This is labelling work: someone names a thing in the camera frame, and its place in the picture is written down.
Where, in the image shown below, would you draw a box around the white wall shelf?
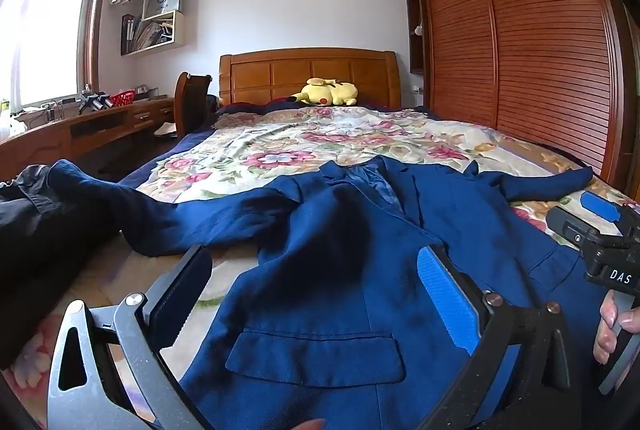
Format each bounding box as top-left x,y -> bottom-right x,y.
120,0 -> 192,57

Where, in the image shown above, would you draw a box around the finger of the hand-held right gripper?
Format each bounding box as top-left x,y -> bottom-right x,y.
580,189 -> 627,224
546,207 -> 602,252

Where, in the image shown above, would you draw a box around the yellow plush toy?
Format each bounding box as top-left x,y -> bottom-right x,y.
287,77 -> 359,107

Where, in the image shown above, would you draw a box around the wooden desk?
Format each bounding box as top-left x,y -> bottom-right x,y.
0,95 -> 177,181

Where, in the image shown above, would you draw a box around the wooden louvred wardrobe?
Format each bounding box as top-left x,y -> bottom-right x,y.
398,0 -> 640,206

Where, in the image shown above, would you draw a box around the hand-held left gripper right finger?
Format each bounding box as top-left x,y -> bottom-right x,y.
416,244 -> 573,430

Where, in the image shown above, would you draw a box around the black clothes pile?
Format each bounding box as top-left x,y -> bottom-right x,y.
0,164 -> 132,371

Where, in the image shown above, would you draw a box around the blue suit jacket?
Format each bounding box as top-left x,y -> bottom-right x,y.
46,155 -> 611,430

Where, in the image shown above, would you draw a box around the black metal tool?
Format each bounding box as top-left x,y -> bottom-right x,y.
77,85 -> 113,113

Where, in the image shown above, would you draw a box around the stack of papers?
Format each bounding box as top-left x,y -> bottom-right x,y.
135,17 -> 176,50

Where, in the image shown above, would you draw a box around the floral blanket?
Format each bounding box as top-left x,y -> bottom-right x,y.
5,105 -> 608,416

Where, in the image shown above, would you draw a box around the black binders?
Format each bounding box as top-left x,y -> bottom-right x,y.
121,14 -> 137,56

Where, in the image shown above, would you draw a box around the person's right hand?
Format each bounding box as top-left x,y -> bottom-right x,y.
593,288 -> 640,364

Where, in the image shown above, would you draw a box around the white paper bag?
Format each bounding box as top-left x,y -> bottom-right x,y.
144,0 -> 180,20

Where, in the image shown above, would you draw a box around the wooden framed window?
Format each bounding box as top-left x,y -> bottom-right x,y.
0,0 -> 108,108

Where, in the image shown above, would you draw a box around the wooden bed headboard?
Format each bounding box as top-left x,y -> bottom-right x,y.
218,48 -> 402,110

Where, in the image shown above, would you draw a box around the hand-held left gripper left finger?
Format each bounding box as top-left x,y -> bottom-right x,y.
46,245 -> 216,430

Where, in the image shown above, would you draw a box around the wooden chair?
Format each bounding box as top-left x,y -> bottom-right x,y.
174,71 -> 212,138

